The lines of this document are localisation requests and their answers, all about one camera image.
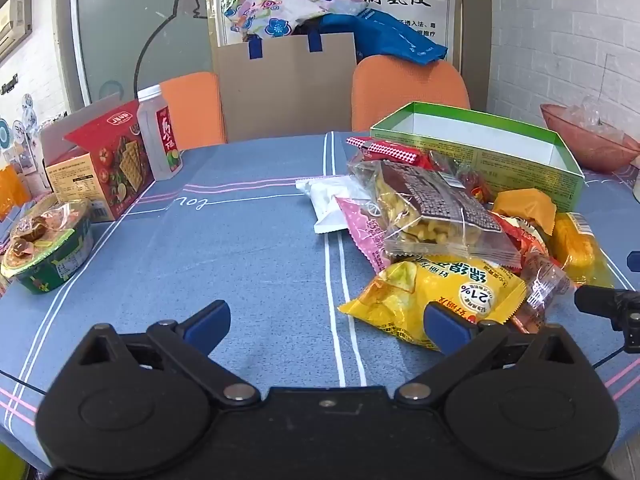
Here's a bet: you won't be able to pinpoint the blue plastic bag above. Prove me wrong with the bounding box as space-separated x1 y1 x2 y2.
292 9 448 67

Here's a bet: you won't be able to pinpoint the yellow cake packet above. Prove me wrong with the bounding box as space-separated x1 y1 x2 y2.
550 212 617 287

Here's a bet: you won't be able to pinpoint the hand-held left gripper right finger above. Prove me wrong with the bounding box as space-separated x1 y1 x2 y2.
395 302 576 407

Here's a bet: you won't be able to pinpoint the yellow chip packet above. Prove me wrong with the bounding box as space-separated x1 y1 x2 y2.
339 257 528 351

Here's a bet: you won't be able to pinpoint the red checkered snack packet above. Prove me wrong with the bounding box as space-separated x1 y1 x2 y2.
346 136 436 168

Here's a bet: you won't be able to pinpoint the plastic bottle with red label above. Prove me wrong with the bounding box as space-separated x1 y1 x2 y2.
136 85 184 182

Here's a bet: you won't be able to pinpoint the green cardboard box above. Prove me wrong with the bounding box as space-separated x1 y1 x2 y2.
370 101 586 213

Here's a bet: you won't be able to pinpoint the clear plastic wrap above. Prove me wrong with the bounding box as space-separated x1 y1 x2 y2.
565 95 628 142

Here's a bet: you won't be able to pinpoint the orange snack packet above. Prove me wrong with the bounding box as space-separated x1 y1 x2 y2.
492 188 557 236

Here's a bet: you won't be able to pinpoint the brown paper bag blue handles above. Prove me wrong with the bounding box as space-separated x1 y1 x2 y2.
212 30 357 144

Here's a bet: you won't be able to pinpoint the clear brown snack packet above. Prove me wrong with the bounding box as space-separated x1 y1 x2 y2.
512 254 572 335

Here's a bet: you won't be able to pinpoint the red cracker box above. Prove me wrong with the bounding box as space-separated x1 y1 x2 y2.
40 94 156 222

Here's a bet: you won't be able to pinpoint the white snack packet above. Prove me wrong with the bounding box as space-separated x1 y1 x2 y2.
295 176 372 234

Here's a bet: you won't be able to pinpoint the white wall poster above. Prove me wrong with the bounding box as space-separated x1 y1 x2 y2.
205 0 464 68

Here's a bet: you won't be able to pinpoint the clear packet with dark label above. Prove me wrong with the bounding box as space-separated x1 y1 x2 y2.
349 156 522 268

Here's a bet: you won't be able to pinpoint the pink snack packet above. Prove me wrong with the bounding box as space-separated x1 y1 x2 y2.
334 196 397 275

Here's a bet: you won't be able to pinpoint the wall air conditioner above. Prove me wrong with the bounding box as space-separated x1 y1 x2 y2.
0 0 33 59

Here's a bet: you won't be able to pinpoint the pink bowl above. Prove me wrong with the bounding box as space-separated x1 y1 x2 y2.
540 103 640 173

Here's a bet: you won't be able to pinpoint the green instant noodle bowl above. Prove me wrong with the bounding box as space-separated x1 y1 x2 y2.
0 199 95 295

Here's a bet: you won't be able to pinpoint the orange chair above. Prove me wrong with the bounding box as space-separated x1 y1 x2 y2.
159 72 227 152
352 55 471 133

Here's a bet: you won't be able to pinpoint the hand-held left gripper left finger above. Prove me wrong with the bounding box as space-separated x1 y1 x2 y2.
75 301 262 407

